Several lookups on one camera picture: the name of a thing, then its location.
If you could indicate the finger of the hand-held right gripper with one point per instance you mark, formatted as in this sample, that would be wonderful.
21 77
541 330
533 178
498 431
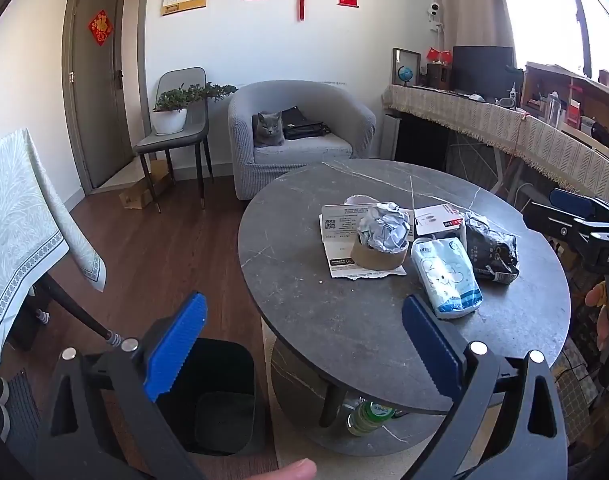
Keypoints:
549 220
569 199

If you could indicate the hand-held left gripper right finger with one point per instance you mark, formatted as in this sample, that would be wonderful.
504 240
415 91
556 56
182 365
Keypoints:
429 350

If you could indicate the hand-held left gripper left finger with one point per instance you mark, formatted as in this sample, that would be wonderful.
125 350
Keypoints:
177 345

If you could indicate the black trash bin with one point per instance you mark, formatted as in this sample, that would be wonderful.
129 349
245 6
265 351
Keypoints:
224 375

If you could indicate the black plastic bag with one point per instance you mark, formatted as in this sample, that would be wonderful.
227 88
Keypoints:
489 255

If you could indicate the white tissue packet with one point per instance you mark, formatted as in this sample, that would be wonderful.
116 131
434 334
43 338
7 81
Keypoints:
444 275

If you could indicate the brown tape roll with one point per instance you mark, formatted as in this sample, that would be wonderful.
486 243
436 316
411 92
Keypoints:
379 260

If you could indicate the white box with red label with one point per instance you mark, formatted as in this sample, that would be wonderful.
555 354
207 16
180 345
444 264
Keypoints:
434 220

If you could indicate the white paper ball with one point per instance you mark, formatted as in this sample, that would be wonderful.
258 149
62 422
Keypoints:
384 227

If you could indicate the person's right hand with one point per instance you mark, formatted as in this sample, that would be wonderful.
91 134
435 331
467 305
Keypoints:
598 310

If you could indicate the striped table leg sock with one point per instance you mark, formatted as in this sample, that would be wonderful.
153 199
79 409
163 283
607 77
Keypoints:
113 340
43 319

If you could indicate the round grey marble table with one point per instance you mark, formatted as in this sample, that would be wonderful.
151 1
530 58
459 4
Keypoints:
364 320

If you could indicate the clear bottle with green label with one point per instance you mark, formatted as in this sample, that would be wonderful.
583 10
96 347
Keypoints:
367 417

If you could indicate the clear plastic pitcher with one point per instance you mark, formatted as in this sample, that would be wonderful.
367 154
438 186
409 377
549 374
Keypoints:
553 107

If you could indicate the black table leg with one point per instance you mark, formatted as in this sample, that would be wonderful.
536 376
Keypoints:
69 305

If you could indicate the sideboard with beige runner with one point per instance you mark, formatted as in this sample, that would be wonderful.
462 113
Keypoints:
484 115

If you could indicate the wooden shelf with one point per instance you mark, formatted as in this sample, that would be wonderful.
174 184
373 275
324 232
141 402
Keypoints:
559 77

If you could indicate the flat cardboard box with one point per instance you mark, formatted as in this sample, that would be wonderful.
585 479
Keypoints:
134 197

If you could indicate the black monitor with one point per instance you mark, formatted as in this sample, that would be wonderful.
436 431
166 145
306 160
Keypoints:
482 70

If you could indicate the beige slipper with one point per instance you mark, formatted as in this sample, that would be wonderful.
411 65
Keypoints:
279 472

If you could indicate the black ribbed floor mat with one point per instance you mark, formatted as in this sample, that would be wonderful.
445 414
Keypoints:
22 410

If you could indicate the brown wooden box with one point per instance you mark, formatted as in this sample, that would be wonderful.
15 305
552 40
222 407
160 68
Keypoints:
439 76

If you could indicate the bright window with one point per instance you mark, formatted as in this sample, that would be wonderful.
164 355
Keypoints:
549 10

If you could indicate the small red flags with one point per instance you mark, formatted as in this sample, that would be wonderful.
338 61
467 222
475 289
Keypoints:
437 53

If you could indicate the table with patterned cloth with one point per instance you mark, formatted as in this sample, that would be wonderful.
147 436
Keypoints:
19 225

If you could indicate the grey dining chair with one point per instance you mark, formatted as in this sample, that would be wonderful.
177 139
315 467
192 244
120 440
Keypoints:
184 142

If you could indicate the small blue globe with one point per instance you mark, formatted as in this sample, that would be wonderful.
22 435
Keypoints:
406 74

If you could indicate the beige curtain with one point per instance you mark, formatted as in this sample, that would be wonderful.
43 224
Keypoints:
474 5

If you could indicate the grey armchair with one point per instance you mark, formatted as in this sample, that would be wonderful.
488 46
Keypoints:
304 160

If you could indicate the potted plant in white pot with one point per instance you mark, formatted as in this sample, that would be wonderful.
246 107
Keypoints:
169 120

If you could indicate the grey cat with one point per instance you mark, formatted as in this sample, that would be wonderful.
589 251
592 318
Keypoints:
268 132

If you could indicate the grey door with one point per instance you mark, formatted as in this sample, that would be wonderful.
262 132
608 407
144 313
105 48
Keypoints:
97 110

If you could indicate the black handbag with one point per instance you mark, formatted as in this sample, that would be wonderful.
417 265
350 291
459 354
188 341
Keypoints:
304 127

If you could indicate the red diamond door decoration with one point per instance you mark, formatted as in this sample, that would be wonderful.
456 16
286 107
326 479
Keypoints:
100 27

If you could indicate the wooden picture frame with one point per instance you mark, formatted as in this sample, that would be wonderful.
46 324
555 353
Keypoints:
409 57

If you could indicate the white security camera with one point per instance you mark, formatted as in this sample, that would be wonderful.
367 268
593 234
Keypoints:
434 10

